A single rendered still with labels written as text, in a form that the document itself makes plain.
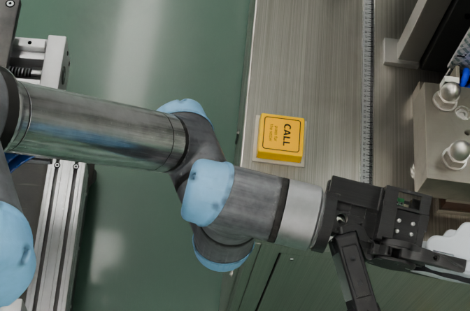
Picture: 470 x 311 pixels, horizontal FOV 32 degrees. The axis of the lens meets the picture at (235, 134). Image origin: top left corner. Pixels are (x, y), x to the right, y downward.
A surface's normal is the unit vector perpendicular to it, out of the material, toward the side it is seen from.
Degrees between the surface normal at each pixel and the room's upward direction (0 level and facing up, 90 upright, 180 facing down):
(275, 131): 0
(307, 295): 90
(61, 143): 78
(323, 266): 90
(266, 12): 0
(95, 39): 0
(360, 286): 13
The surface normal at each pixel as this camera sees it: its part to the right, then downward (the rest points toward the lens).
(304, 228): -0.05, 0.22
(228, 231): -0.21, 0.85
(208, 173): 0.11, -0.61
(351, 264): 0.07, -0.27
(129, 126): 0.81, -0.12
